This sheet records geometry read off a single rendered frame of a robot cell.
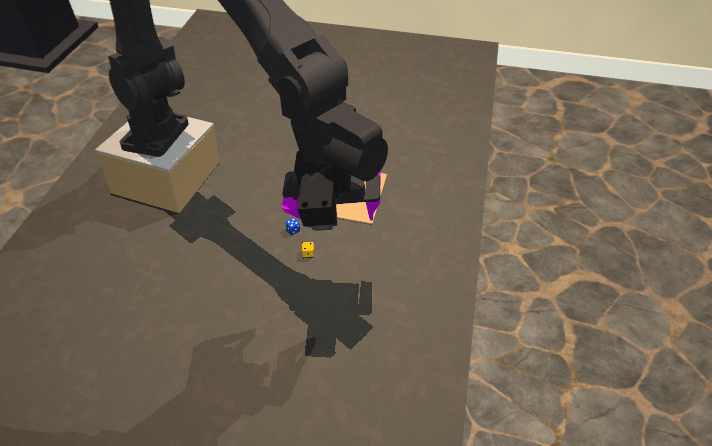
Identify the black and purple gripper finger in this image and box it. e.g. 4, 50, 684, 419
282, 197, 301, 220
366, 171, 381, 221

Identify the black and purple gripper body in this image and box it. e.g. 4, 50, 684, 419
282, 155, 380, 204

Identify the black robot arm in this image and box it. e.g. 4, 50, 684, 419
108, 0, 388, 231

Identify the yellow die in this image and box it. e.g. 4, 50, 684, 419
302, 242, 314, 257

